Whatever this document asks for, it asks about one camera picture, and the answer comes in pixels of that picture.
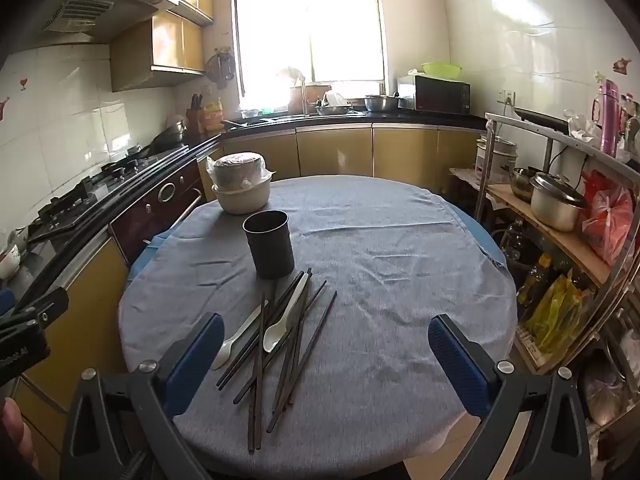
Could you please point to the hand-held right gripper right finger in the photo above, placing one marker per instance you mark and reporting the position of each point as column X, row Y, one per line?
column 460, row 365

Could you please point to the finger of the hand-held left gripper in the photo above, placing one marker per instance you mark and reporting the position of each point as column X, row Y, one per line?
column 5, row 302
column 40, row 307

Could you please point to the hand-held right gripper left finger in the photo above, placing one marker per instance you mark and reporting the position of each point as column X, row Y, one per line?
column 192, row 360

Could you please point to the white plastic spoon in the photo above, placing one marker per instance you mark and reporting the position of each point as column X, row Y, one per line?
column 274, row 337
column 224, row 355

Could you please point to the bunch of dark chopsticks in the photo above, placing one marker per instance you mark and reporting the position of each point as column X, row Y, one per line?
column 256, row 410

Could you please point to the black perforated utensil holder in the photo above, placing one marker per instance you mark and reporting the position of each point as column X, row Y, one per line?
column 270, row 255

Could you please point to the person's left hand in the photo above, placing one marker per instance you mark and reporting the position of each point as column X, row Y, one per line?
column 15, row 435

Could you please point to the grey tablecloth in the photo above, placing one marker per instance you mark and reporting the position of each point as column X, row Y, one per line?
column 390, row 285

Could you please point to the yellow plastic bag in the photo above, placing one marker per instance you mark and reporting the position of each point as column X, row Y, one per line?
column 555, row 315

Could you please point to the black gas stove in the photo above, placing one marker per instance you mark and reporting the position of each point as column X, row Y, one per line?
column 75, row 205

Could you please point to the cooking oil bottle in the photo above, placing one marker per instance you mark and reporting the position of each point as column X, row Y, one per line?
column 535, row 280

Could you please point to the blue table cover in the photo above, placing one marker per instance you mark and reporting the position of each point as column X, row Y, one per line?
column 492, row 247

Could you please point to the clear plastic bottle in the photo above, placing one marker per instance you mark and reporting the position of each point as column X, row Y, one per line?
column 512, row 240

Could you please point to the dark red built-in oven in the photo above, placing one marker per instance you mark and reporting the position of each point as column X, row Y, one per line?
column 160, row 210

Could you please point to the wooden shelf board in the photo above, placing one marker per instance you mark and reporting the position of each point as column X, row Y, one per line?
column 575, row 250

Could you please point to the cream ceramic bowl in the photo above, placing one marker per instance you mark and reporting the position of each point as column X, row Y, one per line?
column 242, row 202

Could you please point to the large aluminium pot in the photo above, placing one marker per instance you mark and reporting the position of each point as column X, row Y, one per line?
column 555, row 207

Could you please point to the small wooden side table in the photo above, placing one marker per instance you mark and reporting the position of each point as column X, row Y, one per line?
column 465, row 175

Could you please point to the small steel pot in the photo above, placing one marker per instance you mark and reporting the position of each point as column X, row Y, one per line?
column 522, row 185

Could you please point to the plastic-wrapped metal pot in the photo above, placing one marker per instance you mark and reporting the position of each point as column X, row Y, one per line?
column 240, row 170

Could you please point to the red plastic bag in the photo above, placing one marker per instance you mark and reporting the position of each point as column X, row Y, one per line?
column 607, row 220

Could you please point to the white rice cooker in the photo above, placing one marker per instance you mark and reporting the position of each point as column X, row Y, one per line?
column 495, row 160

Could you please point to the dark wok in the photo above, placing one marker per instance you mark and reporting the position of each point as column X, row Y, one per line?
column 167, row 140

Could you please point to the black frying pan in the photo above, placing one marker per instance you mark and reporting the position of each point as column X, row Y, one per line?
column 235, row 124

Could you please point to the wooden knife block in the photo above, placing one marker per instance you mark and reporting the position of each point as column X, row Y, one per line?
column 195, row 117

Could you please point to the yellow package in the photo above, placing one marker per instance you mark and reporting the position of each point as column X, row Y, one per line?
column 214, row 117

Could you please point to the black kitchen countertop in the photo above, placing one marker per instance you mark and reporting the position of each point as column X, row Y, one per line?
column 425, row 119

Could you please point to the yellow base cabinets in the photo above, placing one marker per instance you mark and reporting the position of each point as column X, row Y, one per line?
column 330, row 152

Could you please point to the black flat tray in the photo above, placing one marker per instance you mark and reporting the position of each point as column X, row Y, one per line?
column 542, row 119

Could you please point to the metal shelf rack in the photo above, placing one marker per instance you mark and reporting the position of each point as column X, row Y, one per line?
column 625, row 164

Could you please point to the white crumpled plastic bag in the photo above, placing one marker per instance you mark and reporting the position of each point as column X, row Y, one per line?
column 582, row 130

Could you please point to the black microwave oven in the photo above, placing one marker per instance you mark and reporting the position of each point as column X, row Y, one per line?
column 440, row 95

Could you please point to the deep metal basin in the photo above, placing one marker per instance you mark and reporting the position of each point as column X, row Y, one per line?
column 381, row 103

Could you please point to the steel faucet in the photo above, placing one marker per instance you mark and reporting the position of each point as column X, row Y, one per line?
column 304, row 100

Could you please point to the shallow metal basin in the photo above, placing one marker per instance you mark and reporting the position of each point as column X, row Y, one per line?
column 334, row 110

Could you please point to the pink thermos bottle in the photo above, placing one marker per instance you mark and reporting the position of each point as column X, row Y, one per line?
column 609, row 120

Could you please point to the brown wooden box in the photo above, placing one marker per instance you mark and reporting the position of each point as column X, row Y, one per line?
column 317, row 95

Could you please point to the white plate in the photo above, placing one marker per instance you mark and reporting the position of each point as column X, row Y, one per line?
column 336, row 99

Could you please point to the hanging round strainer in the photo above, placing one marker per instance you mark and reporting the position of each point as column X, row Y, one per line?
column 220, row 67

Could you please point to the green plastic basin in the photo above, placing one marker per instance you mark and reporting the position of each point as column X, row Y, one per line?
column 442, row 70

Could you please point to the crumpled rag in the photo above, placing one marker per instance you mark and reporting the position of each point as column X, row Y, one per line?
column 290, row 74

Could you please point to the steel range hood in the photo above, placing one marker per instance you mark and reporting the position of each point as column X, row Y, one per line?
column 100, row 5

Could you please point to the kitchen window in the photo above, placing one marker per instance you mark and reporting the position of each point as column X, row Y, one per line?
column 310, row 25

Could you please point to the white wall socket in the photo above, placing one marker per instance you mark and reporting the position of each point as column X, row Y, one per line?
column 507, row 96

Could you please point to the red fish wall sticker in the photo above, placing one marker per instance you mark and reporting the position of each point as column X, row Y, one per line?
column 622, row 65

